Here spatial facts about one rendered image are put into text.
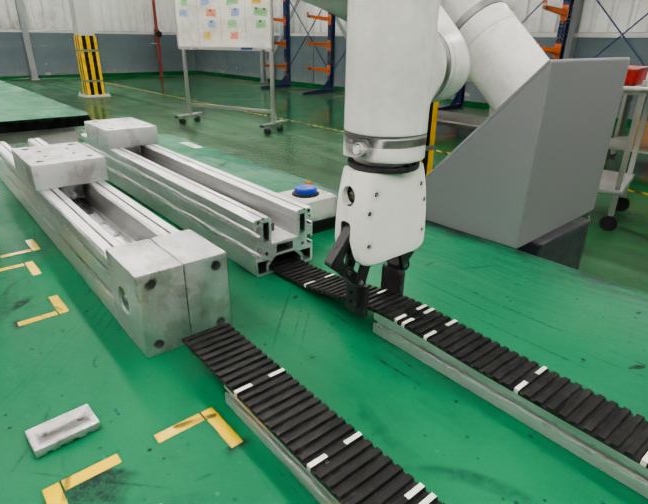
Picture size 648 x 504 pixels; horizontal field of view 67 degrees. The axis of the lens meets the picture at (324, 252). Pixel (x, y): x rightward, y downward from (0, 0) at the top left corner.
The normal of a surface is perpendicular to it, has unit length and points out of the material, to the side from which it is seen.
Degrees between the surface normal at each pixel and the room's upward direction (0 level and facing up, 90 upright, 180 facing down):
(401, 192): 88
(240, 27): 90
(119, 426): 0
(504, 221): 90
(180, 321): 90
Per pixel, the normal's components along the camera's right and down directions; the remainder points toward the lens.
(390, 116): -0.04, 0.40
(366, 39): -0.62, 0.31
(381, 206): 0.56, 0.31
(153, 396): 0.01, -0.92
